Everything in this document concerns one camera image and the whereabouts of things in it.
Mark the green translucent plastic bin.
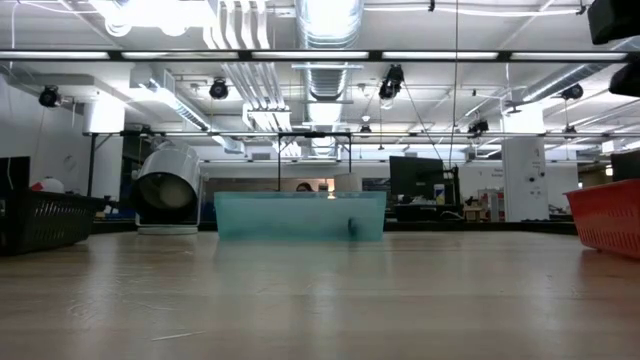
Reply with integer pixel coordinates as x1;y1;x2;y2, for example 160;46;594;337
214;191;387;243

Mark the white cylinder container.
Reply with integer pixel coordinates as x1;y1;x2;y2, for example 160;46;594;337
333;172;364;193

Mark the black desk monitor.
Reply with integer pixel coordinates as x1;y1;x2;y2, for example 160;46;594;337
389;155;446;206

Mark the white LED light strip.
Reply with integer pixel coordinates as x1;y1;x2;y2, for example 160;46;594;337
0;51;110;60
382;51;500;60
121;51;240;60
510;51;629;60
251;51;370;60

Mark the white cylindrical projector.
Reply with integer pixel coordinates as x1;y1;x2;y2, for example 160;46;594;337
132;142;204;236

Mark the white round helmet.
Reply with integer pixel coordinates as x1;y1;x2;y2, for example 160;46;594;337
29;176;66;195

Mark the black slotted plastic basket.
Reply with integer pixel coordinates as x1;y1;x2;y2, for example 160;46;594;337
0;189;107;257

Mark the red slotted plastic basket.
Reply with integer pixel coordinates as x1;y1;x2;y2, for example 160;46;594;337
564;178;640;260

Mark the black background station frame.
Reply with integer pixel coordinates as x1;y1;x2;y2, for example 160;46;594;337
276;131;354;192

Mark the silver ceiling air duct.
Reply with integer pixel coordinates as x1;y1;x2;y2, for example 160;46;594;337
294;0;366;157

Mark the thin hanging cable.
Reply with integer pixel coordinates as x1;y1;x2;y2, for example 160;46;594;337
451;0;460;170

